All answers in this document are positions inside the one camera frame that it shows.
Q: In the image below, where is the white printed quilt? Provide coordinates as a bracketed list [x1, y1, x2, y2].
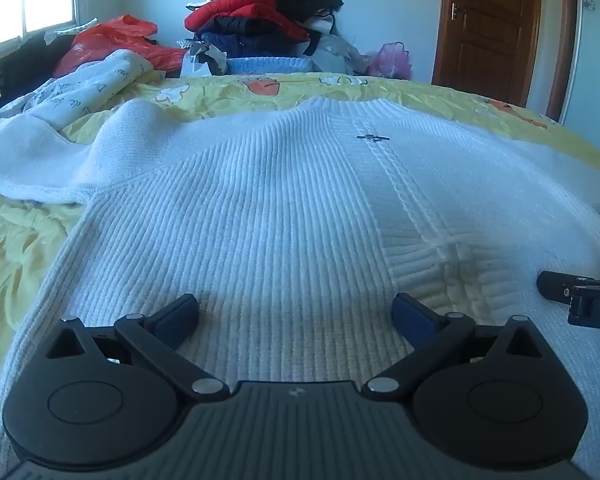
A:
[0, 49, 163, 133]

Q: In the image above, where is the light blue knit cloth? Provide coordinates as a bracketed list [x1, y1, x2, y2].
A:
[225, 56, 313, 77]

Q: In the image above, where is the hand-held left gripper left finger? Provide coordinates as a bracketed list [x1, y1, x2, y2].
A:
[45, 293, 231, 403]

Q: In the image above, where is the white plastic bag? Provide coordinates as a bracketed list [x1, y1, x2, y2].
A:
[182, 42, 228, 77]

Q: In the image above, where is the white knit sweater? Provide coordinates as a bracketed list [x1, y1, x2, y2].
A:
[0, 97, 600, 480]

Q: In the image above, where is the pink plastic bag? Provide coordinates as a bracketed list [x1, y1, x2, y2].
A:
[369, 41, 412, 80]

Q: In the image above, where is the brown wooden door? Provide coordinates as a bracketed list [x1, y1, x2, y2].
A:
[432, 0, 578, 123]

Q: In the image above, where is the yellow carrot-print bedsheet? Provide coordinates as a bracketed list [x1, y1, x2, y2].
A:
[0, 72, 600, 441]

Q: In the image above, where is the red plastic bag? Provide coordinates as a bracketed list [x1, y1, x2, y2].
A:
[52, 15, 188, 78]

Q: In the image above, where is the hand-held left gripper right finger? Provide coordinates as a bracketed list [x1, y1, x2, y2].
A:
[361, 292, 548, 403]

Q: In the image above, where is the spotted white cloth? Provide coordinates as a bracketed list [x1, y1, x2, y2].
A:
[55, 19, 98, 36]

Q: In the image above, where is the red puffer jacket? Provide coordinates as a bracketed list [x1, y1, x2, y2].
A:
[184, 0, 311, 43]

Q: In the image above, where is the navy jacket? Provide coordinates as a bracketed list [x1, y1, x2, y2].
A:
[195, 15, 306, 58]

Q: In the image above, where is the grey garment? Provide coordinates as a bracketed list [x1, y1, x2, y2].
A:
[310, 35, 371, 76]

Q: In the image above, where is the black clothes heap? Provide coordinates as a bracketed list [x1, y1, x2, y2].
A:
[0, 30, 76, 106]

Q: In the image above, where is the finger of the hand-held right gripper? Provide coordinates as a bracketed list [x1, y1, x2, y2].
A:
[536, 270, 583, 305]

